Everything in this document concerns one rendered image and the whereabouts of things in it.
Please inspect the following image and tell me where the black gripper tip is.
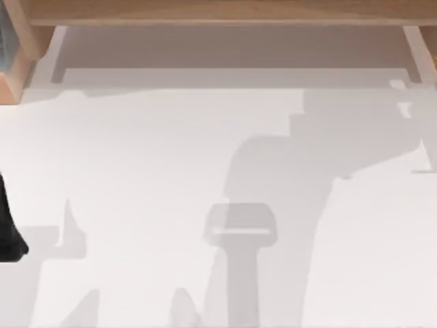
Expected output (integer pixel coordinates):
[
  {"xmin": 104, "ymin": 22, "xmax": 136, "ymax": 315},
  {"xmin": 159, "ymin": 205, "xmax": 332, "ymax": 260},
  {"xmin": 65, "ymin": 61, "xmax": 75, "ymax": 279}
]
[{"xmin": 0, "ymin": 174, "xmax": 30, "ymax": 264}]

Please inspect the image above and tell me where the pale wooden drawer front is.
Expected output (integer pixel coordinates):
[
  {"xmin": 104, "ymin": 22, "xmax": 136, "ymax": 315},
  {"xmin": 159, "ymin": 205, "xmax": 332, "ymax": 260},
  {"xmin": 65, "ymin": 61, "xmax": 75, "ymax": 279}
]
[{"xmin": 20, "ymin": 0, "xmax": 437, "ymax": 27}]

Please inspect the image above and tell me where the wooden cupboard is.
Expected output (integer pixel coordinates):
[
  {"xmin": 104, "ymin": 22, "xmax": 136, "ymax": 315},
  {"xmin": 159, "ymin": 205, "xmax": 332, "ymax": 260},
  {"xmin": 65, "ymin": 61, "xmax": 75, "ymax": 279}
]
[{"xmin": 0, "ymin": 0, "xmax": 57, "ymax": 105}]

